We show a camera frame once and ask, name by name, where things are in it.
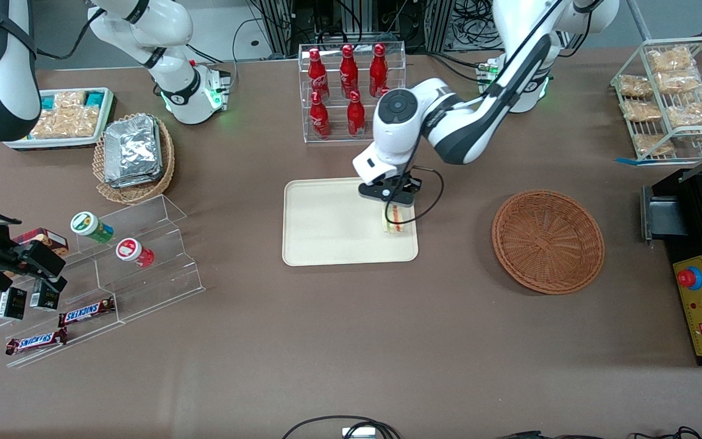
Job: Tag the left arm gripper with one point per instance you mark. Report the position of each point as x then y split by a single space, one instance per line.
411 184

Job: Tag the triangle sandwich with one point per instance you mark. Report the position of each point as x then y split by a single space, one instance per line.
401 223

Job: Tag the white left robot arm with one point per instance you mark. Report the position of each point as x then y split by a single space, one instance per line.
400 128

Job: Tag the cream plastic tray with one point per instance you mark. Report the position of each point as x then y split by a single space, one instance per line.
326 225

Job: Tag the white rectangular snack tray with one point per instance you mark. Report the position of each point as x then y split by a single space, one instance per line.
22 144

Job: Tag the small light wicker basket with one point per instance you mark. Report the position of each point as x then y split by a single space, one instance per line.
138 194

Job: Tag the round brown wicker basket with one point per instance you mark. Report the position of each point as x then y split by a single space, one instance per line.
546 244

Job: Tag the small black carton box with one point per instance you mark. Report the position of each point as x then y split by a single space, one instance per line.
44 296
11 303

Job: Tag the red chocolate box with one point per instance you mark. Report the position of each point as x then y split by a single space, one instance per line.
49 239

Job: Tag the Snickers chocolate bar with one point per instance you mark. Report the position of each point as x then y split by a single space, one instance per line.
86 312
35 342

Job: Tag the green capped small can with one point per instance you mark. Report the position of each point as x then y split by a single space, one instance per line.
90 225

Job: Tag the clear acrylic bottle rack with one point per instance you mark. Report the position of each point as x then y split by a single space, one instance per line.
333 131

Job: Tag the clear acrylic stepped shelf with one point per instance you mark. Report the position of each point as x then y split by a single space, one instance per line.
156 280

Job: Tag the foil wrapped package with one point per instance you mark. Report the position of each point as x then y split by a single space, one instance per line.
138 181
131 146

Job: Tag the brown tablecloth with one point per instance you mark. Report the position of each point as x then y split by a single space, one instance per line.
351 353

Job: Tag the clear bagged snack pack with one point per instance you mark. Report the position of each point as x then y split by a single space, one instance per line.
69 100
64 125

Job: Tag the teal snack packet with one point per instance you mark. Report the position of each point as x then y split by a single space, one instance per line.
47 102
95 99

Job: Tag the blue tape strip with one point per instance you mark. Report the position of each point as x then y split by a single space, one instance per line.
626 161

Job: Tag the bagged bread pack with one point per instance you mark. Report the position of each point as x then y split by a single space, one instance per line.
639 111
634 86
652 144
679 81
692 114
671 58

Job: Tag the black machine housing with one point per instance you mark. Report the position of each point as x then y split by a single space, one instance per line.
692 213

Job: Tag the red emergency stop button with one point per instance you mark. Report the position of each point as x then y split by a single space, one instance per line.
689 278

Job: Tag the slanted aluminium pole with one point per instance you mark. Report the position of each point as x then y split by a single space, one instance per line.
638 18

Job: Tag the aluminium frame post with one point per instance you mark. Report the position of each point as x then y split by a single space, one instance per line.
281 27
439 24

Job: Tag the silver metal bracket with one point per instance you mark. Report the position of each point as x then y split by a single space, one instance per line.
358 433

